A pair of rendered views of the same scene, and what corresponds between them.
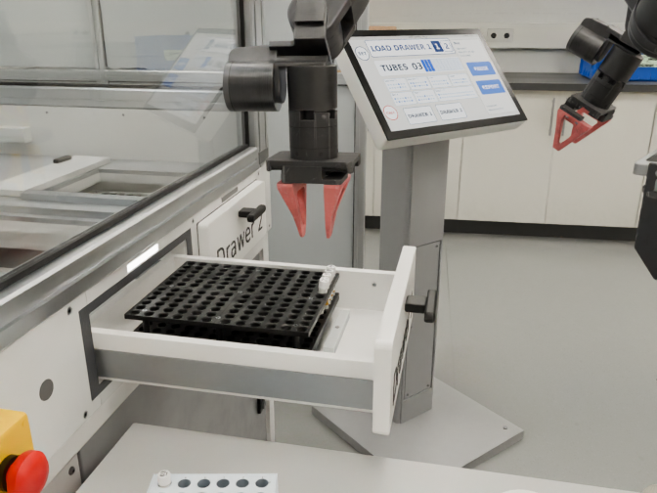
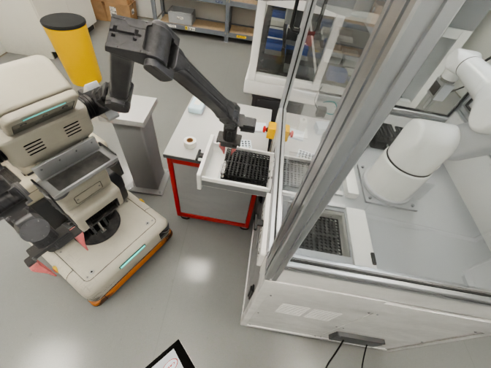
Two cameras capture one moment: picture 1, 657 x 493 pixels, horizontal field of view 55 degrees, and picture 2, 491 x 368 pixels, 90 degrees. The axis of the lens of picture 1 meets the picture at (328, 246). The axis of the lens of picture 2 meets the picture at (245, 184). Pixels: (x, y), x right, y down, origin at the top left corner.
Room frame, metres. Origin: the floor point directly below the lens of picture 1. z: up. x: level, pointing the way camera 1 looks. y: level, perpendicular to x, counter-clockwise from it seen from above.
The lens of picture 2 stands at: (1.54, -0.06, 1.76)
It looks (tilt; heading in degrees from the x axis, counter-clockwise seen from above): 51 degrees down; 167
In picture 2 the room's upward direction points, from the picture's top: 11 degrees clockwise
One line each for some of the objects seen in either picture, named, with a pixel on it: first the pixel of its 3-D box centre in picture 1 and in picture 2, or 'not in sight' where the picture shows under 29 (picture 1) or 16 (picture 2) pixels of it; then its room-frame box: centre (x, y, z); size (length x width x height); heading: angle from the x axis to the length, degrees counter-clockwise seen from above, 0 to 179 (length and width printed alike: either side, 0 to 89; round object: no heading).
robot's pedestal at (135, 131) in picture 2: not in sight; (141, 149); (0.10, -0.60, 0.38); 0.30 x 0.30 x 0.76; 81
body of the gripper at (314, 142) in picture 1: (313, 140); (229, 134); (0.74, 0.02, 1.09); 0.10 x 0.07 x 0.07; 78
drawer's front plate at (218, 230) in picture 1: (237, 229); (264, 227); (1.06, 0.16, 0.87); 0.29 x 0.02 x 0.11; 168
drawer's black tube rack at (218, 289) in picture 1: (240, 314); (245, 169); (0.73, 0.11, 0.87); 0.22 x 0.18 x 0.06; 78
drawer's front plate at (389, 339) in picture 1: (397, 326); (206, 161); (0.68, -0.08, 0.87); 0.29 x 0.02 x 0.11; 168
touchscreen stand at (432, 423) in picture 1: (421, 279); not in sight; (1.69, -0.27, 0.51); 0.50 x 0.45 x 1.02; 37
